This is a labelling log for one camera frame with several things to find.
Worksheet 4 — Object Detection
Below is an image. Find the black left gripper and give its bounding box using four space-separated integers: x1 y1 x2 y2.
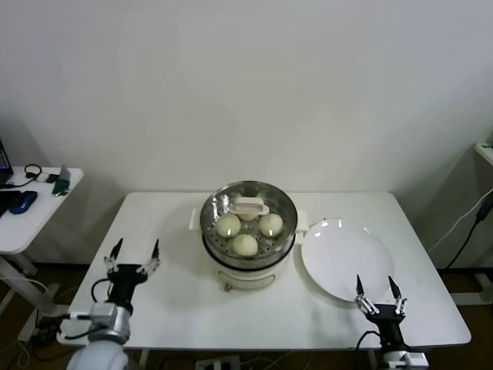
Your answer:
103 237 161 306

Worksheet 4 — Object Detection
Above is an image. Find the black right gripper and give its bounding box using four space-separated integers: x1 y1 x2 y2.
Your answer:
354 274 407 348

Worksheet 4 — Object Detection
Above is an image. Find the glass lid with cream handle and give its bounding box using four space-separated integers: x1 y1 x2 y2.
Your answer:
199 180 300 256

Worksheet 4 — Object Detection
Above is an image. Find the perforated steel steamer basket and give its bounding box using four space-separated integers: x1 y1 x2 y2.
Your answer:
199 180 298 270

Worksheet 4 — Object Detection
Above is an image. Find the round white plate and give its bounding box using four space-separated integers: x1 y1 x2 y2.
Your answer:
300 217 395 303

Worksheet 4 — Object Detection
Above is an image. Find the white desk foot bar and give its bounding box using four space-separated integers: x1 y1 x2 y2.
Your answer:
448 271 493 306

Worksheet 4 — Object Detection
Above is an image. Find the green and grey gadget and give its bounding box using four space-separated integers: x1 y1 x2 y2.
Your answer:
52 165 72 198

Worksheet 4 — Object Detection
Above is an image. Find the white side table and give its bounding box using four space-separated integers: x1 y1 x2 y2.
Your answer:
0 166 84 343

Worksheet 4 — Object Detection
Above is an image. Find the black floor power strip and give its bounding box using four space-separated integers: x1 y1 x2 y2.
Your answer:
36 316 59 342

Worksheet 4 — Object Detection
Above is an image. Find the white electric cooker base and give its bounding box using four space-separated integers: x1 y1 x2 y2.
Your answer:
187 207 309 293

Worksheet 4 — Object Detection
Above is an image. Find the blue computer mouse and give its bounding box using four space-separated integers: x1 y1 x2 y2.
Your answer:
8 190 39 215

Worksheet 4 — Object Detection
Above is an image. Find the white floor power strip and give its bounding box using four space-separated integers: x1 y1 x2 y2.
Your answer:
195 355 242 370

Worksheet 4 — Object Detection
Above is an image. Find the dark laptop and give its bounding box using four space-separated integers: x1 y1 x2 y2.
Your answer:
0 140 15 190

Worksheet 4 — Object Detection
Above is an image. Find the white shelf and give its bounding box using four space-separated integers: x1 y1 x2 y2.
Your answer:
472 140 493 167

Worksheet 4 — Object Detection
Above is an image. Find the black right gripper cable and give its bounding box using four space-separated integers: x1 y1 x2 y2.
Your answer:
354 330 383 352

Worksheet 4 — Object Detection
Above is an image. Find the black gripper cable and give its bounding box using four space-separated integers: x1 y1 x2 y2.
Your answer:
91 277 113 306
354 330 383 352

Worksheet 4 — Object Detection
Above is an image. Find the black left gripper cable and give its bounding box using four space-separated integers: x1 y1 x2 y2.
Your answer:
91 277 113 306

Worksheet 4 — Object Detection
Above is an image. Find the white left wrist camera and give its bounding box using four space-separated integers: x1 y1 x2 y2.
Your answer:
58 311 92 340

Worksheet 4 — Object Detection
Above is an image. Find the white wall cable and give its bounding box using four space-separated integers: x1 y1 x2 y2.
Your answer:
429 188 493 251

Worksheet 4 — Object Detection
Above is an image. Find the black wall cable with plug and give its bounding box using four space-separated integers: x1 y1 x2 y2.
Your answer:
444 199 493 269

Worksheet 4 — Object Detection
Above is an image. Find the white floor cable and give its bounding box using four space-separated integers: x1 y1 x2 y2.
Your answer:
0 338 32 370

